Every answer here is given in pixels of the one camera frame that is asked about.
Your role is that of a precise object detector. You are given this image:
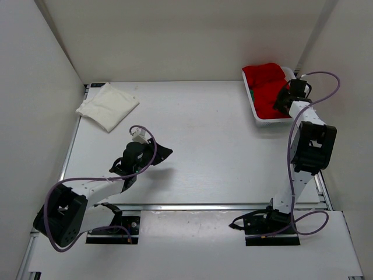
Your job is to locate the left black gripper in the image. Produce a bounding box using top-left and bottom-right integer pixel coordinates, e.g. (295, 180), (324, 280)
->
(133, 138), (173, 173)

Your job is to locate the red t shirt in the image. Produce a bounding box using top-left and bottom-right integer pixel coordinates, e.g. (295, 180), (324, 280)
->
(242, 63), (289, 120)

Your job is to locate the white t shirt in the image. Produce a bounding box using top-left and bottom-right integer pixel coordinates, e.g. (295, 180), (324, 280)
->
(76, 83), (139, 132)

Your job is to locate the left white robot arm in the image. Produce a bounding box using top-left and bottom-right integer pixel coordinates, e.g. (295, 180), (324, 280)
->
(33, 139), (173, 253)

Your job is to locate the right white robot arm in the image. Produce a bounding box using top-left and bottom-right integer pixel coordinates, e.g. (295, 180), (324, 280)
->
(262, 79), (337, 233)

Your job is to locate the black label on table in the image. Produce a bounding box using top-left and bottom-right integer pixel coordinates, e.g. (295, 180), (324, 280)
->
(90, 83), (105, 88)

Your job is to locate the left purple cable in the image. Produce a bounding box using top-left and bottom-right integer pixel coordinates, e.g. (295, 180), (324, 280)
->
(43, 125), (159, 253)

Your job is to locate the purple cable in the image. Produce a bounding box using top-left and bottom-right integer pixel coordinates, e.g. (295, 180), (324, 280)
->
(244, 71), (342, 240)
(43, 125), (159, 253)

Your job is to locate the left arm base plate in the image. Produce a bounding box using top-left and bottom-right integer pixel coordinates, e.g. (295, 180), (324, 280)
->
(86, 212), (141, 245)

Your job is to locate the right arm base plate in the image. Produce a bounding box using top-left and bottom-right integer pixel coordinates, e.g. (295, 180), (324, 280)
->
(229, 214), (300, 247)

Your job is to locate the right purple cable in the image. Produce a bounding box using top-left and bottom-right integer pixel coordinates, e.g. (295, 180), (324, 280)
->
(244, 71), (342, 240)

